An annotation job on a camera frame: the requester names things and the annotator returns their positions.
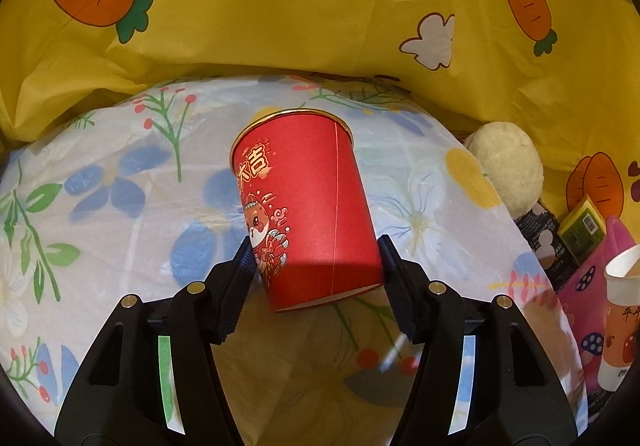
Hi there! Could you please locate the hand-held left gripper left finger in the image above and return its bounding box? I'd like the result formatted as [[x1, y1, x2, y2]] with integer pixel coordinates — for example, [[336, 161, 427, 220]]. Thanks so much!
[[54, 236, 256, 446]]

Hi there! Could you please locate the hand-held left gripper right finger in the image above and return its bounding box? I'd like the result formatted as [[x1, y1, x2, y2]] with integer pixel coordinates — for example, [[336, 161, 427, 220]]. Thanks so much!
[[375, 233, 578, 446]]

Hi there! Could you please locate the red paper cup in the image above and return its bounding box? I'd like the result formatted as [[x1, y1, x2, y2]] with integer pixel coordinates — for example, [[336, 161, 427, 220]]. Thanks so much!
[[229, 109, 385, 314]]

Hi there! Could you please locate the pink plastic bucket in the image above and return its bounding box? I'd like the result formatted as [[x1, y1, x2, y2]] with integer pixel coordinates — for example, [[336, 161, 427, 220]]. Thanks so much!
[[554, 215, 640, 394]]

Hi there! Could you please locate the white paper cup orange label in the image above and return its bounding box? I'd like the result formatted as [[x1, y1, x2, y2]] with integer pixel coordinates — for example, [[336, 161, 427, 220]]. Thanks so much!
[[597, 246, 640, 393]]

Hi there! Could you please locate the floral plastic tablecloth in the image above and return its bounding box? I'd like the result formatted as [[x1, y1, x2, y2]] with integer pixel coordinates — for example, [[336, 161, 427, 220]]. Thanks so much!
[[0, 74, 591, 446]]

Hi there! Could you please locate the black box cloud print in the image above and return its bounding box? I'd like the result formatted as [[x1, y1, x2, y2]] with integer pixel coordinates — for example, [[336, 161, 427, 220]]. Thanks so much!
[[514, 203, 581, 294]]

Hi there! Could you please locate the cream plush ball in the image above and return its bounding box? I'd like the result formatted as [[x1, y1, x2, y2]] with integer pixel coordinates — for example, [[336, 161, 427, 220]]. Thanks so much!
[[464, 123, 545, 219]]

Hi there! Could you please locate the yellow box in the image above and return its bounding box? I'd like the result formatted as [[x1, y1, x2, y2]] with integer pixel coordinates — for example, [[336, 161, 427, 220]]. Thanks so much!
[[556, 195, 610, 267]]

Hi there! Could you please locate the yellow carrot print curtain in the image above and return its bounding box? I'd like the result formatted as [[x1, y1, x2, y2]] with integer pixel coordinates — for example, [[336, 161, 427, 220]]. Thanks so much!
[[0, 0, 640, 227]]

